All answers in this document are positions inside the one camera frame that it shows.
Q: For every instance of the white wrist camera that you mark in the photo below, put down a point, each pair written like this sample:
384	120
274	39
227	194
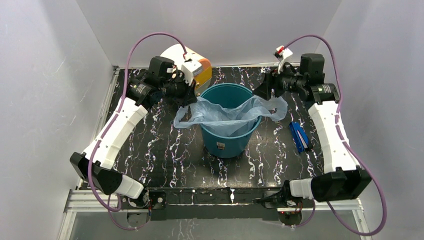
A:
191	67
283	54

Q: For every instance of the round pastel drawer cabinet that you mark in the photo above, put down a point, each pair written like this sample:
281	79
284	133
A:
178	55

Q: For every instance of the blue stapler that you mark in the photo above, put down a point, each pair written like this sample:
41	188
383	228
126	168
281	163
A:
301	140

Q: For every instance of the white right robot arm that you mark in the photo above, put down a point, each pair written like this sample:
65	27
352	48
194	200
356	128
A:
344	178

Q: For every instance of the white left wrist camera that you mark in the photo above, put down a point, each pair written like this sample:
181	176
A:
191	67

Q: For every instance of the teal plastic trash bin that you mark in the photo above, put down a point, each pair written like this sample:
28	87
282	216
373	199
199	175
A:
229	96

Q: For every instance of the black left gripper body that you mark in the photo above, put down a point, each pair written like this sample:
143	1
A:
177	90

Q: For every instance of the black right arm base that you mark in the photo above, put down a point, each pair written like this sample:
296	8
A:
289	207

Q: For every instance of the aluminium frame rail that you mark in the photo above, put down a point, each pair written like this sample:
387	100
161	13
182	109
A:
209	214

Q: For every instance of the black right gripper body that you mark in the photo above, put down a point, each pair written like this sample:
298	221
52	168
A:
284	82

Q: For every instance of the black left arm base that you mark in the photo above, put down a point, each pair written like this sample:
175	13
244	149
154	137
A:
139	211

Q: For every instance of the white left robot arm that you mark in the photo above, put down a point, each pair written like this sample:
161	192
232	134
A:
95	163

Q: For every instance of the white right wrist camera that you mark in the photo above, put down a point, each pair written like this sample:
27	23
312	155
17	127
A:
283	54

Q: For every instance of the translucent blue plastic bag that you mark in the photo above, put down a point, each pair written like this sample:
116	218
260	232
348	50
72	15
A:
230	122

